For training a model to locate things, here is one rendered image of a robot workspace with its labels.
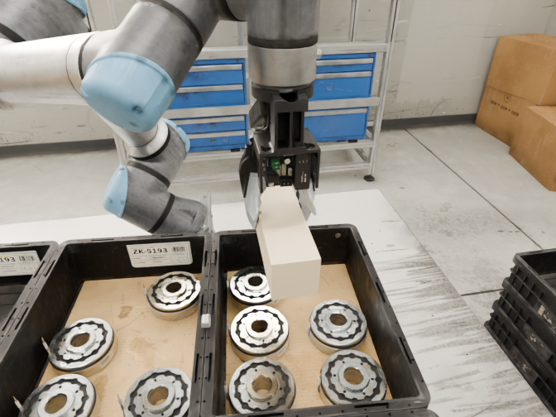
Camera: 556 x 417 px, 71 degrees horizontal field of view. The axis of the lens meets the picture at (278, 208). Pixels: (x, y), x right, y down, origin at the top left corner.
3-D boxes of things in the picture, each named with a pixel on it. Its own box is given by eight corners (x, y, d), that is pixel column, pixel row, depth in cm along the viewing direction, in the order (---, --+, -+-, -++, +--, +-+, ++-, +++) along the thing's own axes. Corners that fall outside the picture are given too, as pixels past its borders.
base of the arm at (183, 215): (173, 237, 112) (142, 222, 108) (203, 196, 110) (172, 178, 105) (175, 265, 99) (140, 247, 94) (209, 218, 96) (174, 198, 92)
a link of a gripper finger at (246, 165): (232, 196, 53) (249, 136, 48) (232, 190, 54) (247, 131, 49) (266, 201, 54) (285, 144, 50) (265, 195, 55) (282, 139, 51)
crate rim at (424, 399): (213, 240, 82) (213, 231, 80) (353, 231, 84) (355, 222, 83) (201, 438, 49) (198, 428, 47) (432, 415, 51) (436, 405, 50)
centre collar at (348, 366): (333, 366, 62) (333, 363, 62) (363, 361, 63) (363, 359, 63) (342, 395, 58) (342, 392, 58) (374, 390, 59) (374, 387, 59)
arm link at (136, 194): (140, 232, 103) (91, 207, 97) (164, 189, 107) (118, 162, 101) (152, 232, 93) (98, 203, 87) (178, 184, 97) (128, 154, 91)
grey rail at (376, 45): (98, 59, 218) (97, 50, 215) (385, 48, 243) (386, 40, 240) (95, 64, 210) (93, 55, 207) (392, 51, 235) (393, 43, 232)
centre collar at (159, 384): (143, 384, 60) (142, 382, 59) (176, 379, 60) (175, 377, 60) (139, 416, 56) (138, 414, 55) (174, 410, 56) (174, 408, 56)
